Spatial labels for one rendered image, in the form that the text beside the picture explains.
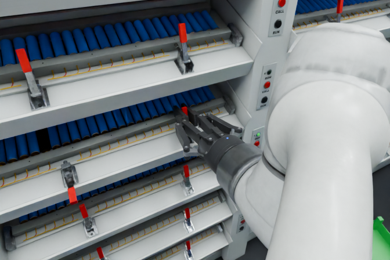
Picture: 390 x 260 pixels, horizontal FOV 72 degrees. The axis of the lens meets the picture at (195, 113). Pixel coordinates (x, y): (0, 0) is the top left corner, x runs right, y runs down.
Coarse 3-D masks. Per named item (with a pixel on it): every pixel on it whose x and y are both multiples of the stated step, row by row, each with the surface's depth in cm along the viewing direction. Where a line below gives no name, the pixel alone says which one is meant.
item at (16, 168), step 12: (192, 108) 68; (204, 108) 69; (216, 108) 72; (156, 120) 64; (168, 120) 65; (108, 132) 60; (120, 132) 61; (132, 132) 62; (144, 132) 63; (72, 144) 57; (84, 144) 58; (96, 144) 59; (108, 144) 61; (36, 156) 55; (48, 156) 55; (60, 156) 56; (72, 156) 58; (0, 168) 52; (12, 168) 53; (24, 168) 54
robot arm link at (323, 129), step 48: (336, 48) 24; (384, 48) 24; (288, 96) 25; (336, 96) 23; (384, 96) 24; (288, 144) 22; (336, 144) 18; (384, 144) 23; (288, 192) 17; (336, 192) 16; (288, 240) 15; (336, 240) 14
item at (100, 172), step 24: (216, 96) 75; (240, 120) 71; (120, 144) 62; (144, 144) 63; (168, 144) 64; (48, 168) 56; (96, 168) 58; (120, 168) 59; (144, 168) 62; (0, 192) 52; (24, 192) 53; (48, 192) 53; (0, 216) 50
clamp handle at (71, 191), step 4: (68, 176) 54; (68, 180) 53; (72, 180) 53; (68, 184) 52; (72, 184) 52; (68, 188) 51; (72, 188) 51; (68, 192) 50; (72, 192) 50; (68, 196) 50; (72, 196) 50; (76, 196) 50; (72, 200) 49; (76, 200) 49; (72, 204) 49
